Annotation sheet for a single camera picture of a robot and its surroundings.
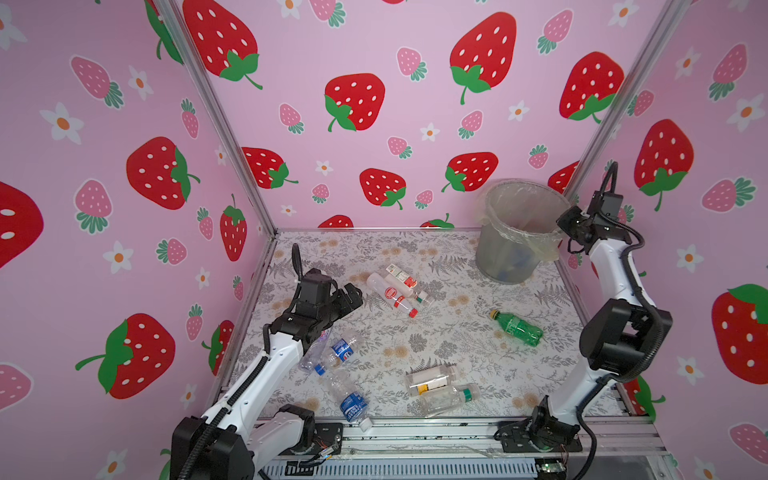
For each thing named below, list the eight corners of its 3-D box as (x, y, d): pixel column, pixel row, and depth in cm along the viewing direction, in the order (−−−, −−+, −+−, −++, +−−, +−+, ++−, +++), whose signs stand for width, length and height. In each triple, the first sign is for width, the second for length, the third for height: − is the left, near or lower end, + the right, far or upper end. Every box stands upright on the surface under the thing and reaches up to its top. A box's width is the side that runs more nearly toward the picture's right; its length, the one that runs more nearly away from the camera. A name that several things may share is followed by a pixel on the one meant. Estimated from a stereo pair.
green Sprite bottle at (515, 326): (483, 323, 97) (488, 315, 92) (490, 312, 99) (494, 303, 95) (531, 351, 91) (538, 344, 86) (537, 339, 93) (544, 330, 89)
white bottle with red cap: (365, 285, 106) (364, 278, 102) (374, 277, 108) (374, 270, 105) (411, 322, 96) (411, 316, 93) (420, 312, 99) (421, 305, 95)
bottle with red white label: (381, 283, 107) (380, 272, 102) (391, 273, 109) (391, 262, 104) (417, 311, 99) (418, 300, 94) (427, 300, 102) (429, 289, 97)
